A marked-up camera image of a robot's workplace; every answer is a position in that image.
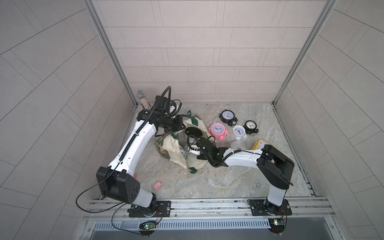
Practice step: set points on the yellow square alarm clock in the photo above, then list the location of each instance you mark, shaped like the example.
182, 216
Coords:
260, 144

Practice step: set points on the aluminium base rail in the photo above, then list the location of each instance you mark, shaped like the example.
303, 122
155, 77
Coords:
205, 214

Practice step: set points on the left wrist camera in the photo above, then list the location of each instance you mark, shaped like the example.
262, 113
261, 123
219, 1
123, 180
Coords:
165, 105

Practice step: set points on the white rounded square alarm clock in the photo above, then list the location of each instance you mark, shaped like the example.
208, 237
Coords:
238, 145

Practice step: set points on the white alarm clock metal handle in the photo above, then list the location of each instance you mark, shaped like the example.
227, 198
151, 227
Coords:
192, 150

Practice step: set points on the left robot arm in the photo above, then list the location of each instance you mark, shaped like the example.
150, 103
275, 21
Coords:
117, 180

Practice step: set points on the circuit board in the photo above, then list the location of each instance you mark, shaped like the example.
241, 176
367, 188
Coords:
147, 228
277, 226

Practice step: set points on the pink twin bell alarm clock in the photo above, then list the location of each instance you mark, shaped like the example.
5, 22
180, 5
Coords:
219, 131

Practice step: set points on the white plastic alarm clock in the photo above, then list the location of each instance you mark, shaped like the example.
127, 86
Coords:
240, 133

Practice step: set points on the right circuit board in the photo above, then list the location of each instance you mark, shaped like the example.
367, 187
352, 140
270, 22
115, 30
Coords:
277, 226

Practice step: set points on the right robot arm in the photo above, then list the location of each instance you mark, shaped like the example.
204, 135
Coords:
276, 167

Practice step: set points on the black twin bell alarm clock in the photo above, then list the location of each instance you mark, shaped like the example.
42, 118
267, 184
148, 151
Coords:
228, 117

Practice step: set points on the white twin bell alarm clock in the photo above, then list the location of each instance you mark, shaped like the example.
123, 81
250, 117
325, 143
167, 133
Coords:
192, 131

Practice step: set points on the canvas tote bag green handles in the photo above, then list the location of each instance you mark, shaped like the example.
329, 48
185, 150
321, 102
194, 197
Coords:
175, 146

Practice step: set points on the small black alarm clock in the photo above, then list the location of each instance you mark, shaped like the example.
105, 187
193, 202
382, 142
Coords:
251, 127

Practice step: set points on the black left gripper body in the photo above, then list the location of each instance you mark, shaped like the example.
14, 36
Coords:
171, 124

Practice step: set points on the left circuit board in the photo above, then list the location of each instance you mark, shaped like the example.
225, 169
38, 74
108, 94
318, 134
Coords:
147, 228

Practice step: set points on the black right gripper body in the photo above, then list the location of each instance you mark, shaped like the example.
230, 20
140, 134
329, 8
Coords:
203, 155

